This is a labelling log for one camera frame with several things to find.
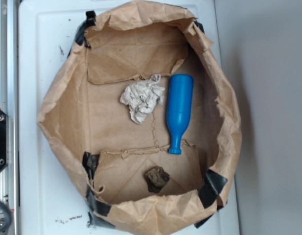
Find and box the dark brown rock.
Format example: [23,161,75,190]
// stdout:
[144,166,170,193]

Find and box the crumpled white paper tissue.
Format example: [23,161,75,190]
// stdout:
[119,74,165,124]

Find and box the blue plastic bottle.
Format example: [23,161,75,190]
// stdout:
[166,74,194,155]

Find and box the brown paper bag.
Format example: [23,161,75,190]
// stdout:
[38,0,242,235]

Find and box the aluminium frame rail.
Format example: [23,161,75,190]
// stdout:
[0,0,20,235]

